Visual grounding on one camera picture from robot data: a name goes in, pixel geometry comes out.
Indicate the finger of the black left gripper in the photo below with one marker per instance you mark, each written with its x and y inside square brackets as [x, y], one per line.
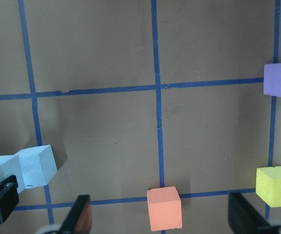
[9, 197]

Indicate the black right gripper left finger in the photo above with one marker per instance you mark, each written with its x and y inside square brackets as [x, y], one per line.
[79, 218]

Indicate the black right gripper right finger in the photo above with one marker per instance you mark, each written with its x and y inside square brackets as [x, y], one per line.
[243, 218]

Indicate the light blue foam block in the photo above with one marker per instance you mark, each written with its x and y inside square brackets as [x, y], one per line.
[38, 166]
[10, 165]

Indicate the yellow foam block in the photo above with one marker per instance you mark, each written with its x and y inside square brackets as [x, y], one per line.
[268, 185]

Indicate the orange foam block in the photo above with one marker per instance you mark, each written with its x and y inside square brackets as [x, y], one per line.
[165, 209]

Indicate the purple foam block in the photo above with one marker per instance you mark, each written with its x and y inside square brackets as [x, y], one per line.
[272, 80]

